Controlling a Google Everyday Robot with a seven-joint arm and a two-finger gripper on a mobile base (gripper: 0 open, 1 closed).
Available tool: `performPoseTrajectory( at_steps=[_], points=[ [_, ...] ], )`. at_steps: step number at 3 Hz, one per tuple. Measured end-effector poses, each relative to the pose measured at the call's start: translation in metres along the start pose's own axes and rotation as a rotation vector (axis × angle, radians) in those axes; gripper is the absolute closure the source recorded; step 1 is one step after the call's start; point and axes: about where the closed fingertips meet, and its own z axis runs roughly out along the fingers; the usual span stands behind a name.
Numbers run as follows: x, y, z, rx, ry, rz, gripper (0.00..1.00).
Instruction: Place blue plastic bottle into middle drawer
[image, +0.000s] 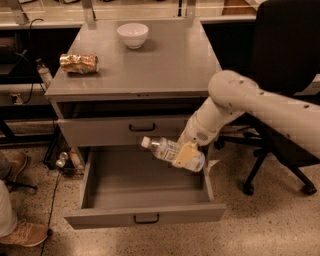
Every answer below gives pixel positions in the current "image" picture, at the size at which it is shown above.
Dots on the wall power outlet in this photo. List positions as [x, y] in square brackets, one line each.
[15, 99]

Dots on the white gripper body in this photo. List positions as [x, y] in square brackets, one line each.
[195, 132]

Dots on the clear plastic water bottle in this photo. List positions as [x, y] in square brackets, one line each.
[167, 150]

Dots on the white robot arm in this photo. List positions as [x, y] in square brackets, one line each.
[230, 96]

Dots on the grey metal drawer cabinet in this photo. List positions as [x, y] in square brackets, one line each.
[167, 76]

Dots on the grey middle drawer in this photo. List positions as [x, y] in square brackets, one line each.
[120, 130]

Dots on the crumpled gold snack bag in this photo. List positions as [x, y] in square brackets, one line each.
[77, 63]

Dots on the white trouser leg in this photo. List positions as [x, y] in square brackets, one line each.
[8, 217]

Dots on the white round knobs on floor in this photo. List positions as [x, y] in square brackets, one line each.
[61, 161]

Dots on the white ceramic bowl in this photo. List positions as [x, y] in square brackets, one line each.
[133, 35]

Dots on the open bottom grey drawer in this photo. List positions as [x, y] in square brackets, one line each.
[126, 186]

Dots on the small bottle beside cabinet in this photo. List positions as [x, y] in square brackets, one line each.
[44, 73]

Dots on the tan sneaker rear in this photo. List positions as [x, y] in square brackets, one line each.
[15, 166]

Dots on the black office chair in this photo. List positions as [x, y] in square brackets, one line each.
[280, 51]

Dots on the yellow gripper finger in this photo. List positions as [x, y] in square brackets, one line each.
[186, 157]

